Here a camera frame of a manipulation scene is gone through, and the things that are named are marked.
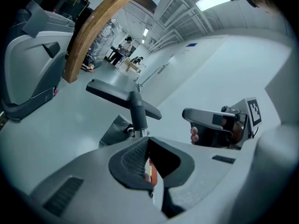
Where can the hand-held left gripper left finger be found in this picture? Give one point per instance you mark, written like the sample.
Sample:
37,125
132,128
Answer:
93,183

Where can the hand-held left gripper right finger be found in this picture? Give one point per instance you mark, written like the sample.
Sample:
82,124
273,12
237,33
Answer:
205,171

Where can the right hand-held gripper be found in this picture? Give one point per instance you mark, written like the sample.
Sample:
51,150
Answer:
247,115

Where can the black bar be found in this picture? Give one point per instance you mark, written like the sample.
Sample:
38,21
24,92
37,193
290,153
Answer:
137,108

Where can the red object with yellow label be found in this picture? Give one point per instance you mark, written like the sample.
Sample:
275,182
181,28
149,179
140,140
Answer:
153,174

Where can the person's right hand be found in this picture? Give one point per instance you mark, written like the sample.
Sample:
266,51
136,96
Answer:
194,135

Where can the grey metal box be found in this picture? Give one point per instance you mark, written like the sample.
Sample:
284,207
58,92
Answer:
116,132

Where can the cardboard box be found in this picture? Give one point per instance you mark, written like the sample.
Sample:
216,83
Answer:
130,65

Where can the small colourful object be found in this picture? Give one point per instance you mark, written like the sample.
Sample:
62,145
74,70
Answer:
87,67

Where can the plastic-wrapped pallet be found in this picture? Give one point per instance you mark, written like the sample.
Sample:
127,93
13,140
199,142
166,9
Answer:
102,43

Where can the grey floor scrubber machine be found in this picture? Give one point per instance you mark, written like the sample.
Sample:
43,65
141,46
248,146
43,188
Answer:
28,66

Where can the wooden staircase railing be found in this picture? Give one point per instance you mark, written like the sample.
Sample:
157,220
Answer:
88,36

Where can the dark blue wall sign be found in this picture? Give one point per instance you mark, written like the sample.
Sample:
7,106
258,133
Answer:
191,44

